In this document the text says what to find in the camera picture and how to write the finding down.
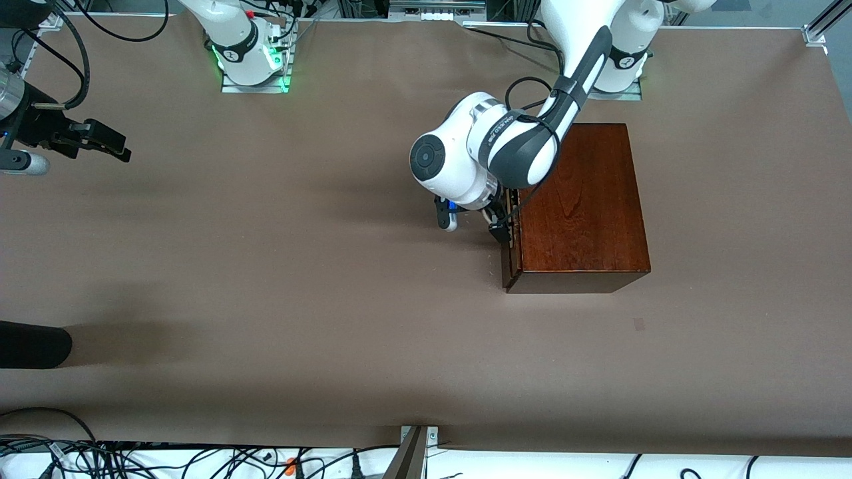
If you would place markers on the aluminium frame corner bracket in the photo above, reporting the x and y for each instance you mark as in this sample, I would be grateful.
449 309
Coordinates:
815 34

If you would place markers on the grey metal camera post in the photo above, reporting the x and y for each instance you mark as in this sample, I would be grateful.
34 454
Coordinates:
407 459

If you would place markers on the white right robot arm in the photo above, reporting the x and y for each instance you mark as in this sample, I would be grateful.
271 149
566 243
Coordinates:
239 60

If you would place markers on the white terminal strip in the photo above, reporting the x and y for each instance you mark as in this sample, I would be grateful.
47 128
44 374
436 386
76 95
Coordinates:
437 16

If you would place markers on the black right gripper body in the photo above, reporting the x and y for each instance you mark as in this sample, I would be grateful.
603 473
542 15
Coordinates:
38 129

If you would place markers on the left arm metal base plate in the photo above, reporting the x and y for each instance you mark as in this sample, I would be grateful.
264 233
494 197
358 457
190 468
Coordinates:
629 95

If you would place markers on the orange connector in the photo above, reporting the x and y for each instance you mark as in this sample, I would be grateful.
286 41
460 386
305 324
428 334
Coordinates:
291 466

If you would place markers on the dark brown wooden cabinet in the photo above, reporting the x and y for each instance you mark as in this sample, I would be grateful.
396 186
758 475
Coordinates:
586 219

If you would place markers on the black padded cylinder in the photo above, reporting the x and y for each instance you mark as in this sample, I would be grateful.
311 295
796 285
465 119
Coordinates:
33 346

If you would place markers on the black power plug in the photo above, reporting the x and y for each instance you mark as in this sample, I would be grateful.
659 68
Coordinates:
356 467

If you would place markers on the aluminium frame rail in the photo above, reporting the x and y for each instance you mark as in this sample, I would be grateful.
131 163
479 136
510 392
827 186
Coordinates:
40 30

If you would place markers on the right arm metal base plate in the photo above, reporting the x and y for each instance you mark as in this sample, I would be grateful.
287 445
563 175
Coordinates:
256 88

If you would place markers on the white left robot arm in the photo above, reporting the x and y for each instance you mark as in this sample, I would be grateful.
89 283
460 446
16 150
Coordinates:
452 166

